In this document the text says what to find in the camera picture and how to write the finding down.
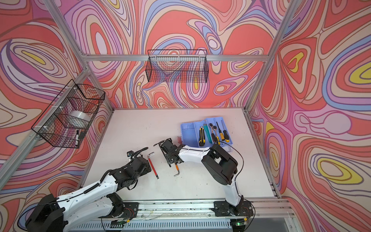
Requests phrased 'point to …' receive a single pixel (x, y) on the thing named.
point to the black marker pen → (77, 138)
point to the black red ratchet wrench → (213, 137)
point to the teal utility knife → (208, 134)
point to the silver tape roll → (82, 114)
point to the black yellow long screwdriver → (226, 138)
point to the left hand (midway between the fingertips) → (146, 165)
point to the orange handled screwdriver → (177, 168)
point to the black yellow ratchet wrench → (217, 138)
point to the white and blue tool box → (190, 133)
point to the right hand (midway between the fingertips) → (174, 160)
